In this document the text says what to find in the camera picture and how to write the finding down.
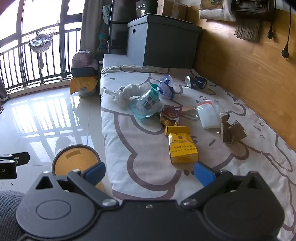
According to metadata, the white tissue paper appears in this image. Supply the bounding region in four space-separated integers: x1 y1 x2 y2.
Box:
101 83 151 110

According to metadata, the dark flat box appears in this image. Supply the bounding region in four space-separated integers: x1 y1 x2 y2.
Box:
71 66 99 77

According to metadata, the blue and white plastic bag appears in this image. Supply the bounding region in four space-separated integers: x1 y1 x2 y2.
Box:
157 75 176 99

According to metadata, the grey curtain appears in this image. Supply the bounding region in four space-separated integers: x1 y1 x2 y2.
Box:
80 0 93 54

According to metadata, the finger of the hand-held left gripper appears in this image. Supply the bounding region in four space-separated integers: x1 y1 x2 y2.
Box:
0 152 30 166

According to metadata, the green carton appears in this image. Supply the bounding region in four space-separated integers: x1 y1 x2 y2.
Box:
98 61 104 96

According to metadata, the brown cardboard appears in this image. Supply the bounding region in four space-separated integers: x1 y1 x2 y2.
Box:
219 114 248 144

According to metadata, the clear zip bag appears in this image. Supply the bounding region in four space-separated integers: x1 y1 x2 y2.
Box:
195 100 224 129

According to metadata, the dark fringed leather bag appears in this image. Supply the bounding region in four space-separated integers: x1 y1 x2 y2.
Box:
234 0 276 44

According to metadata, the round yellow trash bin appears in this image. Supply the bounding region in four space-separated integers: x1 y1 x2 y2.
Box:
52 145 105 192

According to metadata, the yellow cigarette box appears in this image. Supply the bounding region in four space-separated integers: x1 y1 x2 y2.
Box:
165 126 199 164

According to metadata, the crushed blue soda can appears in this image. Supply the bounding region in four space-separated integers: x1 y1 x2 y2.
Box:
185 75 208 90

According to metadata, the black shelf unit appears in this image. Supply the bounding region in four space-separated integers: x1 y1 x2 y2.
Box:
108 0 137 56

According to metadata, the black balcony railing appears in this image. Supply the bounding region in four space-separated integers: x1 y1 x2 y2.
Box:
0 21 83 91

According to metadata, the pink cloth bundle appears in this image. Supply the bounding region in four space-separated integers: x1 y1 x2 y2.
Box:
71 50 98 69

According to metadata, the bed with cartoon sheet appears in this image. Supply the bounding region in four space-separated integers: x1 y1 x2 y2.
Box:
100 65 296 241

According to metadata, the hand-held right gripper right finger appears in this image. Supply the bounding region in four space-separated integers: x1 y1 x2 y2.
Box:
181 161 274 208

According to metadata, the yellow cloth cover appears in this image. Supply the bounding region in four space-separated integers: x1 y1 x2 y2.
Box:
70 75 98 97

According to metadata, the grey mattress cushion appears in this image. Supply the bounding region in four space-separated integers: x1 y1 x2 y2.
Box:
103 54 139 70

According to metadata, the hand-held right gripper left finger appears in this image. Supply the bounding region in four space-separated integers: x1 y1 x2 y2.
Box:
26 161 119 208

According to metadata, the grey storage box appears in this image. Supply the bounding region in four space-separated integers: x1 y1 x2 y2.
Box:
127 13 203 69

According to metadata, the black paper bag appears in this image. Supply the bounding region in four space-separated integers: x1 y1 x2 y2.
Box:
135 0 159 18

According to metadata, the brown curtain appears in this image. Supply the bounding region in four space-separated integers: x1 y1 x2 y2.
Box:
0 76 9 102

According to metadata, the brown cardboard box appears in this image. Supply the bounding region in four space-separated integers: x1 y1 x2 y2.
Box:
157 0 188 20

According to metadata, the teal and white wipes packet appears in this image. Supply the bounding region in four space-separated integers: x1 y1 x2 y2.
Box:
129 85 164 120

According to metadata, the dark window frame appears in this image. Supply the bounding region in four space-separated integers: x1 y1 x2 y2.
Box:
0 0 85 78

